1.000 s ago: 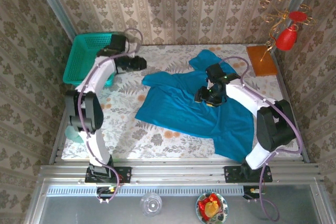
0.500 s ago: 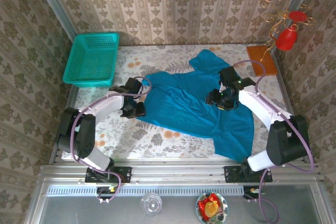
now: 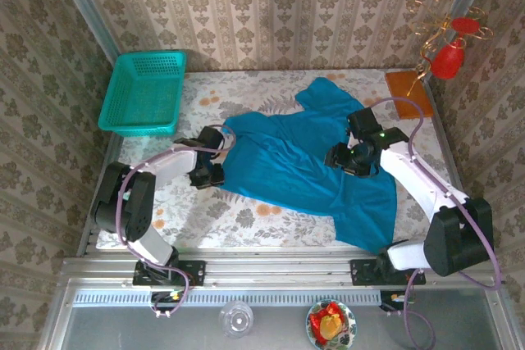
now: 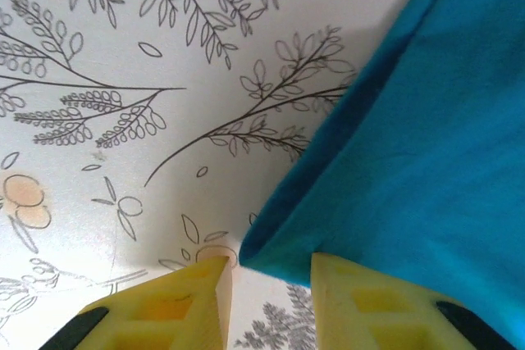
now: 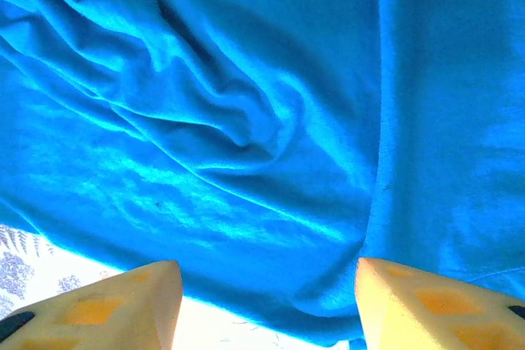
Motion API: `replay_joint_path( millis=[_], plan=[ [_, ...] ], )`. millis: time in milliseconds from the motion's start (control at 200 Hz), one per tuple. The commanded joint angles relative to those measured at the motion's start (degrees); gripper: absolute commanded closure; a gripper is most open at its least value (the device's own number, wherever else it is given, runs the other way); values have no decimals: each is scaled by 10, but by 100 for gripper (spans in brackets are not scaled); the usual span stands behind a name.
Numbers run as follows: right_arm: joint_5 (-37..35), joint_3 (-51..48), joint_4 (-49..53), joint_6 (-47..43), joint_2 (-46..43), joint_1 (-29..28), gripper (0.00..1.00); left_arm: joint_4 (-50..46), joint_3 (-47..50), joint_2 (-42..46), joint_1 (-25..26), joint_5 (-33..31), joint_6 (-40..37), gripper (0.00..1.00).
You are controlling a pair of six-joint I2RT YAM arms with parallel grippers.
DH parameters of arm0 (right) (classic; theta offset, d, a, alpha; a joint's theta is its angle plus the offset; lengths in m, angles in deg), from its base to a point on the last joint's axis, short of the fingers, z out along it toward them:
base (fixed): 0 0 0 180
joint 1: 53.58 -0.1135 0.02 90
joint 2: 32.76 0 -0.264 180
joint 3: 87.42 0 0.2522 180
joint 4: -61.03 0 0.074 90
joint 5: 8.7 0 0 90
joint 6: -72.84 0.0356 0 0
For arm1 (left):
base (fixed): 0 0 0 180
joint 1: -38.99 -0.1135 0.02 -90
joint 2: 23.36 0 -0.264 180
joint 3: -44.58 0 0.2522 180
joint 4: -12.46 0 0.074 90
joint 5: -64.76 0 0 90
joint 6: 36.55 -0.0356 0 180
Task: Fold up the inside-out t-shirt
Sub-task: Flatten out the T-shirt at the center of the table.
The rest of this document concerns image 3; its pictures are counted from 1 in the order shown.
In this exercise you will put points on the red foil wrapper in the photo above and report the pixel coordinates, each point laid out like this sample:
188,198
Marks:
316,321

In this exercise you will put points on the clear plastic cup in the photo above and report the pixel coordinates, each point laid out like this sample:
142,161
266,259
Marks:
236,319

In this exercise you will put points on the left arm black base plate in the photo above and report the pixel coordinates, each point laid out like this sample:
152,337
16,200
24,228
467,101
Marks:
194,273

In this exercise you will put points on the red goblet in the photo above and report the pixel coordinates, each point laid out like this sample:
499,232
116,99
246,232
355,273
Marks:
447,63

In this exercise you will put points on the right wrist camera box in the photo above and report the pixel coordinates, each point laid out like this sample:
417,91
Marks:
364,122

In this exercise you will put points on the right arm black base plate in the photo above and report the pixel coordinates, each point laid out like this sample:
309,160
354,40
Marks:
361,272

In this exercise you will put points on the aluminium rail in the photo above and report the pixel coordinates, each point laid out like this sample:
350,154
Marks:
279,270

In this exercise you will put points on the leaf patterned plate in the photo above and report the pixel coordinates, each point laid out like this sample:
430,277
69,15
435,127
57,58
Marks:
349,325

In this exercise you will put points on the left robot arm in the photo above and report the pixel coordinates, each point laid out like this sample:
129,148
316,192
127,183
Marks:
139,210

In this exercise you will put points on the floral tablecloth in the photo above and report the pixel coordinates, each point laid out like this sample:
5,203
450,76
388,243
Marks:
254,235

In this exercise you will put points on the teal plastic basket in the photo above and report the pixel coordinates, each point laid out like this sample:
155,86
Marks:
139,96

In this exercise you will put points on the blue t-shirt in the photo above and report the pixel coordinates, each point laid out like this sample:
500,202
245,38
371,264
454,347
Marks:
287,169

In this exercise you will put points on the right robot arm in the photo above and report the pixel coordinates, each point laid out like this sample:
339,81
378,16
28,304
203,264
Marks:
455,239

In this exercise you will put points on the orange wooden base board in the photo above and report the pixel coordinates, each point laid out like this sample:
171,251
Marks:
422,108

